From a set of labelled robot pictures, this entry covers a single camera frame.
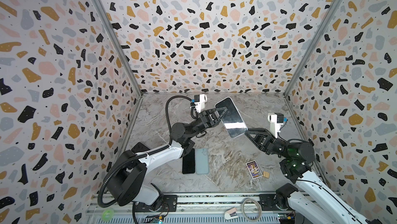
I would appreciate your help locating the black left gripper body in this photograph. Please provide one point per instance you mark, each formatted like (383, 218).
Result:
(204, 121)

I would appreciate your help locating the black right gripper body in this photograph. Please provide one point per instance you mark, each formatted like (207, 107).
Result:
(266, 141)

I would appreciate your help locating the small phone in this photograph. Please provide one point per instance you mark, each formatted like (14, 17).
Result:
(232, 120)

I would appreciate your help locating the pale green phone case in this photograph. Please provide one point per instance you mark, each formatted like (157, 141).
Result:
(201, 161)

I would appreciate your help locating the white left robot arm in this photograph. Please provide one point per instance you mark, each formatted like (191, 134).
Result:
(127, 183)

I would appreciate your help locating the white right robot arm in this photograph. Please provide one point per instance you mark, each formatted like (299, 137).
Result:
(306, 193)

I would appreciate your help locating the black phone on table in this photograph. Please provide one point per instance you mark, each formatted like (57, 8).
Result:
(140, 147)

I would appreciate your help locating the small wooden block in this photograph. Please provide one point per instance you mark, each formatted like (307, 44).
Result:
(266, 174)

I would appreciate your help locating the purple playing card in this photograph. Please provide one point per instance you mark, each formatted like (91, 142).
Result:
(254, 169)

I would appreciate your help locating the white pink stapler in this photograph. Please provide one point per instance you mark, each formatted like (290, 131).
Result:
(231, 214)

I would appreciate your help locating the green tape roll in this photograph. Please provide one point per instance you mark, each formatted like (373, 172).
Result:
(107, 215)

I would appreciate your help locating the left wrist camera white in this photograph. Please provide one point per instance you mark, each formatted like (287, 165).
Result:
(199, 102)

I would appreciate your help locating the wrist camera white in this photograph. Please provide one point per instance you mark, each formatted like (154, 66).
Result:
(199, 102)
(277, 120)

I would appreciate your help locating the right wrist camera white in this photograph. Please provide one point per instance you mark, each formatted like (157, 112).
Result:
(277, 120)

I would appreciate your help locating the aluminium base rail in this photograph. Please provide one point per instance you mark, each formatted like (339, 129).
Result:
(200, 208)

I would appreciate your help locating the aluminium corner post left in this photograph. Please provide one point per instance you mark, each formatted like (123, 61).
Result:
(117, 46)

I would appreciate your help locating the aluminium corner post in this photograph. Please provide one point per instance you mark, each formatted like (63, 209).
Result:
(312, 45)
(117, 46)

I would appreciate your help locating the aluminium corner post right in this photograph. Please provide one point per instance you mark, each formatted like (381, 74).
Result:
(312, 45)

